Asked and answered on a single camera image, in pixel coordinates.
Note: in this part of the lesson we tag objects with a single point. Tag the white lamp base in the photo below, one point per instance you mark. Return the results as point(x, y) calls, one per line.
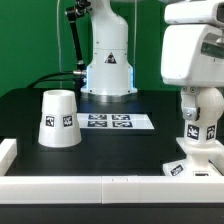
point(197, 161)

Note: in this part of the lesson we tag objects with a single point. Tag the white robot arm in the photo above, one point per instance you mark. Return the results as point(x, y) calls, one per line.
point(109, 73)

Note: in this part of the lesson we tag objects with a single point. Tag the white front wall bar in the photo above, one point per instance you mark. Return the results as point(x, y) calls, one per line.
point(109, 190)

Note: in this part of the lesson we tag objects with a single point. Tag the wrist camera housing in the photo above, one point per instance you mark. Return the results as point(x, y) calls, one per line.
point(190, 12)

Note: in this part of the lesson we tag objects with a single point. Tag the white marker sheet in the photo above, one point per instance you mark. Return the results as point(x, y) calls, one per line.
point(115, 121)

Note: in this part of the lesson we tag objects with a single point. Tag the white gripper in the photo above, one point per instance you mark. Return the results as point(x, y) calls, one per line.
point(192, 57)

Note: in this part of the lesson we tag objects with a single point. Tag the white left wall block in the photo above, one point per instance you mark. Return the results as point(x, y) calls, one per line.
point(8, 152)

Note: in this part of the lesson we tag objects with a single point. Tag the white lamp shade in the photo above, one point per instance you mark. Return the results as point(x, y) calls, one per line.
point(59, 125)

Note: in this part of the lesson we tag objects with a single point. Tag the white lamp bulb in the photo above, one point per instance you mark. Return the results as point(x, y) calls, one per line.
point(203, 131)

